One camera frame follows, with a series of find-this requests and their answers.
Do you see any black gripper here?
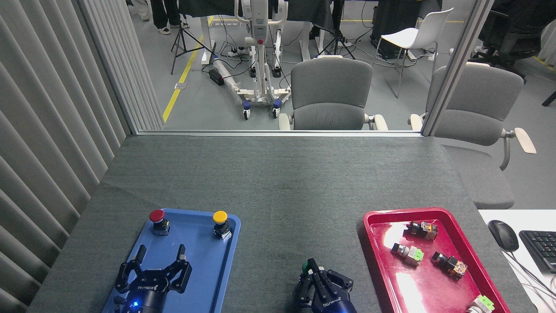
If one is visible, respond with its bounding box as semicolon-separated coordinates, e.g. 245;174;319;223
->
114;244;193;313
297;259;357;313

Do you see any red push button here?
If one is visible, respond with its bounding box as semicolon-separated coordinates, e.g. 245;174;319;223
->
149;210;171;236

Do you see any yellow push button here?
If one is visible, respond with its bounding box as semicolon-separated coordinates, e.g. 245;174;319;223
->
212;211;232;240

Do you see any blue plastic tray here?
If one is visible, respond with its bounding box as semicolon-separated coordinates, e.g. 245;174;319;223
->
102;209;242;313

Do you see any red plastic tray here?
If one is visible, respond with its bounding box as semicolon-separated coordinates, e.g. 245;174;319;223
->
363;207;511;313

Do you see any black computer mouse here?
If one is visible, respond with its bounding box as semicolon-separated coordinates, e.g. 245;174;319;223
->
487;220;520;253

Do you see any grey office chair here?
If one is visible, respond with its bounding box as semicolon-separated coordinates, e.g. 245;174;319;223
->
278;57;388;131
408;62;537;210

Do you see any black keyboard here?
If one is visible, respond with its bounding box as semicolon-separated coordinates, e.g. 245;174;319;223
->
519;230;556;274

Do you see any white desk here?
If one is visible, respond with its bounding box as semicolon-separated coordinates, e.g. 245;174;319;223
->
478;210;556;313

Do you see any black tripod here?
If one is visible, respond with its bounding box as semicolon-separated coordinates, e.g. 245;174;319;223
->
170;0;215;75

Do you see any person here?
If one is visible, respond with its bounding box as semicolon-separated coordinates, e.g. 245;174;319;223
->
150;0;190;35

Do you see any white plastic chair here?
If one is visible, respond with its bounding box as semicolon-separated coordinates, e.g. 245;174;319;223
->
372;7;454;99

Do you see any white stand on wheels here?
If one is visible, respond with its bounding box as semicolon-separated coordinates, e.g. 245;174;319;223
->
212;0;292;120

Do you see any black office chair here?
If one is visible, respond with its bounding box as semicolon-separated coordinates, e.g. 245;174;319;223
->
471;0;556;83

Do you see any silver switch with green end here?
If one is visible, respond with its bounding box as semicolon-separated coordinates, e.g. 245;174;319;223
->
391;243;424;266

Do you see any black switch with orange face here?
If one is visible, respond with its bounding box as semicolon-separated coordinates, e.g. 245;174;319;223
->
406;220;438;241

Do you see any black switch with orange block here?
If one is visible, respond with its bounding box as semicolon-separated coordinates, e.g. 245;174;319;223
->
431;251;468;280

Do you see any white switch with green base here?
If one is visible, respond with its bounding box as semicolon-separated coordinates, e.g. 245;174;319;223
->
467;295;496;313

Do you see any silver table rail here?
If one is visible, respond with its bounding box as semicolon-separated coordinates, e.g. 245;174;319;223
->
138;129;423;138

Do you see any grey mouse cable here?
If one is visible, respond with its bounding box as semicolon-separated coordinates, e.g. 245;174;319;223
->
504;250;556;305

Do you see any silver post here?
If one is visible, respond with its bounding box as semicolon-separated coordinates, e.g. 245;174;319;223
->
420;0;496;137

